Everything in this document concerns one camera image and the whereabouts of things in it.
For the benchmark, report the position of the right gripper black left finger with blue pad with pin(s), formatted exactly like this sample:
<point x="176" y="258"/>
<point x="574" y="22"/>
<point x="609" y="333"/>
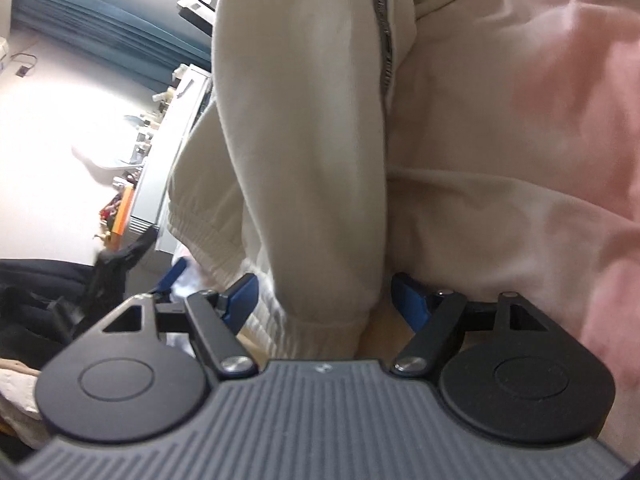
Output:
<point x="148" y="366"/>

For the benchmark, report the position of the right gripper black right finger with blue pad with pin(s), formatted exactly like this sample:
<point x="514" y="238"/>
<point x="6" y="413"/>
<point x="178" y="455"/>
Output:
<point x="504" y="368"/>

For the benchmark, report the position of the cream zip-up sweatshirt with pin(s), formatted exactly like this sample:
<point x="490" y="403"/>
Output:
<point x="284" y="173"/>

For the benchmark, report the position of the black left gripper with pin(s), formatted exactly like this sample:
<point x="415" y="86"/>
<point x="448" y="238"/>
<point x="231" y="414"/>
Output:
<point x="104" y="290"/>

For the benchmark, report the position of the pastel pink blue duvet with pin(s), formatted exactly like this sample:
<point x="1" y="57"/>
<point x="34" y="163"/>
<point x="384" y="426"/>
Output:
<point x="514" y="165"/>

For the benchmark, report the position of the white desk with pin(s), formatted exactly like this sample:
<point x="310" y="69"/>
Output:
<point x="141" y="200"/>

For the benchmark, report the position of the teal curtain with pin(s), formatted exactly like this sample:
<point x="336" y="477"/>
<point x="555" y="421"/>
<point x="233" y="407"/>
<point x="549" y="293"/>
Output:
<point x="146" y="38"/>

